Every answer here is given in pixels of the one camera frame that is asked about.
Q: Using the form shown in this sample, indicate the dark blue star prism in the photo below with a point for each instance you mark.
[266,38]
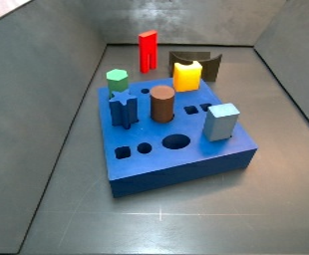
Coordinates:
[123,106]

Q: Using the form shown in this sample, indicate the green hexagonal prism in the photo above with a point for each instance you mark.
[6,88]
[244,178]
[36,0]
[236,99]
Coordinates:
[118,80]

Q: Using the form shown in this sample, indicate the yellow notched block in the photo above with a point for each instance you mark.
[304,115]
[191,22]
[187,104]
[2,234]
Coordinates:
[186,76]

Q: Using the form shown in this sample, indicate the light blue rectangular block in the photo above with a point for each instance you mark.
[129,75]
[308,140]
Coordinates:
[220,121]

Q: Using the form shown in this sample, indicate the blue shape sorter board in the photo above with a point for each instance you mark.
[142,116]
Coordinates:
[153,155]

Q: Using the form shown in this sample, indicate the brown cylinder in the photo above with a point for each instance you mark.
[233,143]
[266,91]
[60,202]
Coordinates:
[162,101]

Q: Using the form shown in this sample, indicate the black curved holder bracket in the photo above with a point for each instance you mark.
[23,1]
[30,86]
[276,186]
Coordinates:
[210,63]

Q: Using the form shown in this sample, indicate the red square-circle peg block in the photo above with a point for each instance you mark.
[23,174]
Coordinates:
[147,50]

